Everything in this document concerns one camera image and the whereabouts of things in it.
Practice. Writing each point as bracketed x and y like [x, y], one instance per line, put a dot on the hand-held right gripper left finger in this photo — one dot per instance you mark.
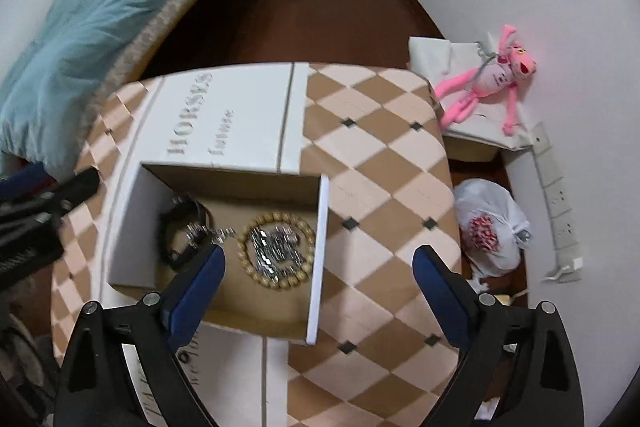
[204, 279]

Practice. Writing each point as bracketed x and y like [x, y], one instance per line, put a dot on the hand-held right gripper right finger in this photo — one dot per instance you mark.
[440, 287]

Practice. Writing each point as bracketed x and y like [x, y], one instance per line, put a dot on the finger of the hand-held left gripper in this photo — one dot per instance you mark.
[70, 193]

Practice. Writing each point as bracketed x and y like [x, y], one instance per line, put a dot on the white cardboard box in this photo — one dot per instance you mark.
[220, 252]

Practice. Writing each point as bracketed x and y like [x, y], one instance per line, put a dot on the white plastic bag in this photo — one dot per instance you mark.
[492, 227]

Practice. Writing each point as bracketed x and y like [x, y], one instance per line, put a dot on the white book-shaped box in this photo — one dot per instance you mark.
[220, 117]
[225, 382]

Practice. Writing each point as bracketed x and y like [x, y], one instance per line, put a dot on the white power strip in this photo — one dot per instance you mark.
[557, 202]

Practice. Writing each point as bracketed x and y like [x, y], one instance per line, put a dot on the teal fluffy blanket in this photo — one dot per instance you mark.
[85, 42]

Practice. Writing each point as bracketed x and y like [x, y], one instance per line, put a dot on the pink plush toy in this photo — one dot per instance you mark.
[492, 79]

